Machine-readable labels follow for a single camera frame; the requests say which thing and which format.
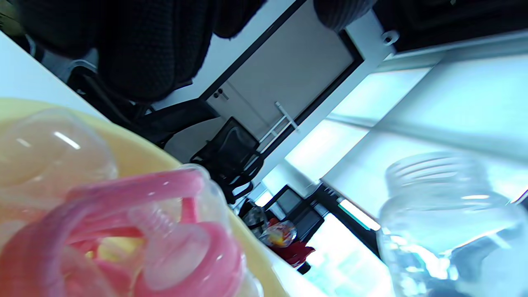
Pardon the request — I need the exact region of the black office chair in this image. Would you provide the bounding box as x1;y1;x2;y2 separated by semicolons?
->
68;62;219;145
190;118;264;203

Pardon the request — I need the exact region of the red bag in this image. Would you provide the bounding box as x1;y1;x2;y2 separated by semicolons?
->
272;241;316;269

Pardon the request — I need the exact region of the black chair with bags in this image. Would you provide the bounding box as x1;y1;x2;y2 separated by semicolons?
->
264;186;326;275

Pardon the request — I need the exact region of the clear dome bottle cap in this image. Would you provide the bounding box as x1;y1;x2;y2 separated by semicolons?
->
0;108;118;198

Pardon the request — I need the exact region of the beige cabinet with black frame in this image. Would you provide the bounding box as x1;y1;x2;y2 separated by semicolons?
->
200;0;363;174

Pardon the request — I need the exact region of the white metal table leg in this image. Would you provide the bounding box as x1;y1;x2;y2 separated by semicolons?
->
258;101;299;153

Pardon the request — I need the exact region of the person's left hand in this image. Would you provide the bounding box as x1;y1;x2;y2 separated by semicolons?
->
12;0;376;104

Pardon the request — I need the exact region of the orange plastic bag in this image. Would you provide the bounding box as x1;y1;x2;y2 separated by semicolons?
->
260;221;297;248

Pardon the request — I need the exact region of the pink bottle collar with nipple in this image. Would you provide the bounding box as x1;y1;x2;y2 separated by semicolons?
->
128;202;244;297

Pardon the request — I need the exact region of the pink bottle handle ring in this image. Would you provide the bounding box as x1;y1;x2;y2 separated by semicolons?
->
0;169;244;297

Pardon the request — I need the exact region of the yellow plastic basin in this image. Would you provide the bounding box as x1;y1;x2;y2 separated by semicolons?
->
0;97;289;297

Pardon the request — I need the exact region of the person's right hand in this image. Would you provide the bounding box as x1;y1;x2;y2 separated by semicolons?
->
429;235;528;297

